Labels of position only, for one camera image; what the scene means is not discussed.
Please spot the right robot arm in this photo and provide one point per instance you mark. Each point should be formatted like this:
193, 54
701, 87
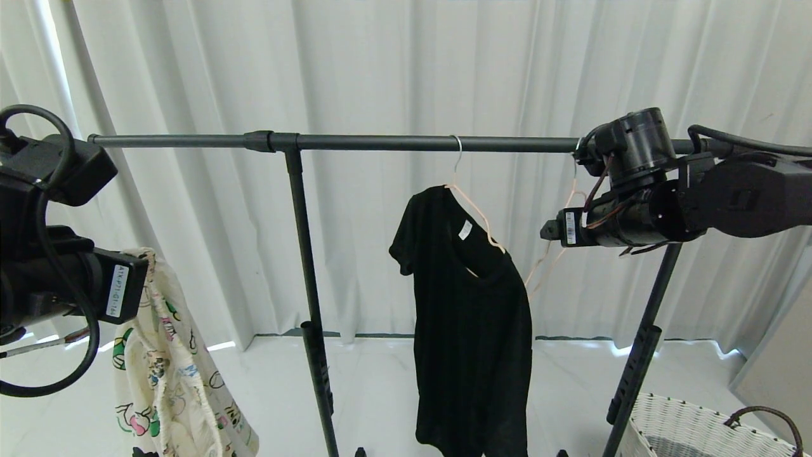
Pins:
748, 197

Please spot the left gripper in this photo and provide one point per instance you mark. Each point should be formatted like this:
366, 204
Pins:
127, 285

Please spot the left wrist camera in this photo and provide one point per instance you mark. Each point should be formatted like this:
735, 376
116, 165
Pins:
63, 168

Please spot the black clothes rack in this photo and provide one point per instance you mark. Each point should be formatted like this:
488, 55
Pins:
380, 143

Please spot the black t-shirt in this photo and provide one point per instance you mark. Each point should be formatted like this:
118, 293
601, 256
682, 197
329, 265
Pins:
469, 349

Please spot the white laundry basket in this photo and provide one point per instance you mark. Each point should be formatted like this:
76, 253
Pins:
672, 425

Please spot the pink clothes hanger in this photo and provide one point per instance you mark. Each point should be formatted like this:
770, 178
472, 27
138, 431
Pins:
457, 152
539, 270

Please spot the white curtain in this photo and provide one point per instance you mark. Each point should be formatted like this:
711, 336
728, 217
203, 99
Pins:
190, 63

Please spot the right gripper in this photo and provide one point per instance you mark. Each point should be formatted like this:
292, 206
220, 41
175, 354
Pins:
634, 219

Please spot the cream printed garment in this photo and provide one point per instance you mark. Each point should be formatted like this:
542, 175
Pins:
158, 355

